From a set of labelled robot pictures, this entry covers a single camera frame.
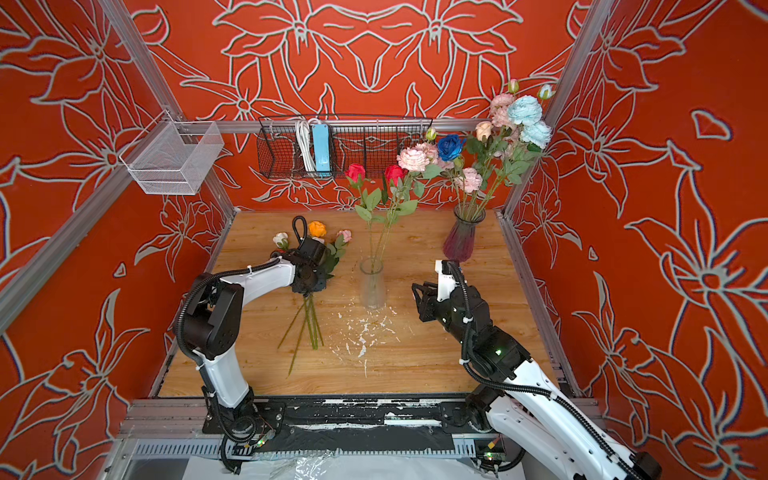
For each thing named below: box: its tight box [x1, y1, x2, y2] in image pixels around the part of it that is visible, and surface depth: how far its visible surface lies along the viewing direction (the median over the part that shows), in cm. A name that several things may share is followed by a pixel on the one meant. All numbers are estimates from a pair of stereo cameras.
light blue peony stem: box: [480, 84, 555, 219], surface depth 71 cm
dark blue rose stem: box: [437, 134, 466, 220], surface depth 71 cm
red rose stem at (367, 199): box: [345, 164, 385, 276], surface depth 78 cm
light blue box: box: [312, 124, 331, 177], surface depth 91 cm
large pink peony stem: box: [376, 143, 443, 269], surface depth 72 cm
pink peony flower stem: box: [457, 167, 483, 221], surface depth 85 cm
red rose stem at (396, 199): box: [374, 164, 418, 273], surface depth 76 cm
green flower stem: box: [480, 79, 530, 205], surface depth 78 cm
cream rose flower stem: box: [467, 121, 494, 181], surface depth 82 cm
